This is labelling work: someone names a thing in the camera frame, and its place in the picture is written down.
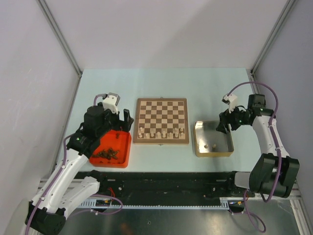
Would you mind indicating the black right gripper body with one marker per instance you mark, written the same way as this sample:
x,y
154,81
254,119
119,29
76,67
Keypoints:
x,y
236,118

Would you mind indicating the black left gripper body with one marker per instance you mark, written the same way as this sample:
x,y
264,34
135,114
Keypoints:
x,y
112,121

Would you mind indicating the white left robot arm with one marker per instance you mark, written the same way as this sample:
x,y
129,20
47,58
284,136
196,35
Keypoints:
x,y
50,208

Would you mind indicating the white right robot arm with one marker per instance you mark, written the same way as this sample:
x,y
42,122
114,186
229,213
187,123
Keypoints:
x,y
275,172

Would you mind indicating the pile of light chess pieces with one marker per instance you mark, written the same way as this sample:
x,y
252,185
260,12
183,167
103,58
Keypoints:
x,y
210,146

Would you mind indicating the wooden chess board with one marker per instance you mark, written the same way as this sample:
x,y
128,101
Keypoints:
x,y
161,114

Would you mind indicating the pile of dark chess pieces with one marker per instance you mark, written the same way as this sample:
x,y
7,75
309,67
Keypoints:
x,y
105,156

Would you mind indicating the orange plastic tray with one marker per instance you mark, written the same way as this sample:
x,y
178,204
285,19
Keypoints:
x,y
123,144

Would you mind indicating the gold metal tin tray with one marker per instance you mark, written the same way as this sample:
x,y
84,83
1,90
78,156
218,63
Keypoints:
x,y
204,132

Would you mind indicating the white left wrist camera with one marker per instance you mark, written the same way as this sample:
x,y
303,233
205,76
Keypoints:
x,y
110,102

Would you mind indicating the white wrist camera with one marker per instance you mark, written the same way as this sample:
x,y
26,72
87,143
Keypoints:
x,y
110,102
231,100

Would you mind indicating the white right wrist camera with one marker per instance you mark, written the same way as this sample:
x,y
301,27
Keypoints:
x,y
231,100

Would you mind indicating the grey slotted cable duct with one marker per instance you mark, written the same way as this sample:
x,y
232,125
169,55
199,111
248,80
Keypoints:
x,y
222,204

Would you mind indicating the left aluminium frame post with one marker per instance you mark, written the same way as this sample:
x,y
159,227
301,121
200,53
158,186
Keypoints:
x,y
59,35

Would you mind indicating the aluminium frame post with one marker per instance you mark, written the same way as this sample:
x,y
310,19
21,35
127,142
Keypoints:
x,y
59,35
282,19

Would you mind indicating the right aluminium frame post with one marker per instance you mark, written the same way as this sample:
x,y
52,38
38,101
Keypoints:
x,y
282,19

